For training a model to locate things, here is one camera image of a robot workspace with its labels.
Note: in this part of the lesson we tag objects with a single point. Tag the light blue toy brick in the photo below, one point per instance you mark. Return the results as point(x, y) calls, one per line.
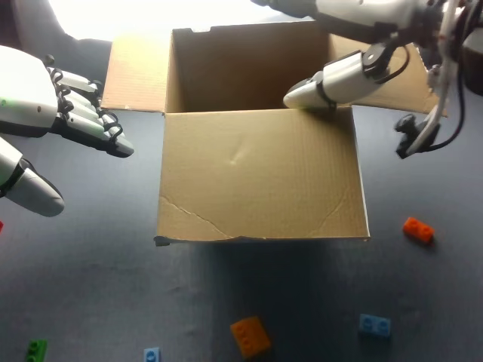
point(152, 355)
point(374, 326)

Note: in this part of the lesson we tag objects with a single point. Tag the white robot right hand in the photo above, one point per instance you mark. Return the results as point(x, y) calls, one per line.
point(362, 11)

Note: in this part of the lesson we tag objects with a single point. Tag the cardboard box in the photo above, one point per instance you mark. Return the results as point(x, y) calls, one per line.
point(264, 169)

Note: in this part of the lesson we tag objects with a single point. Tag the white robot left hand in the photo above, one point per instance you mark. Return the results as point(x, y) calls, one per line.
point(22, 94)

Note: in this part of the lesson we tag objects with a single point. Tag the green toy brick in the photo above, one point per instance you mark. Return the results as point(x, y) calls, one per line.
point(36, 351)

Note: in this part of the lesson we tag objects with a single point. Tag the orange flat toy brick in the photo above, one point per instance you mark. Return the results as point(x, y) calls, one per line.
point(418, 231)

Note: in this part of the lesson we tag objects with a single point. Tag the grey table cloth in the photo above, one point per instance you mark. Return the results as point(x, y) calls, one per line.
point(94, 283)

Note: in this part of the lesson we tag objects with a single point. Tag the yellow-orange thick toy brick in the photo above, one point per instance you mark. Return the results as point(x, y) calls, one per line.
point(250, 337)

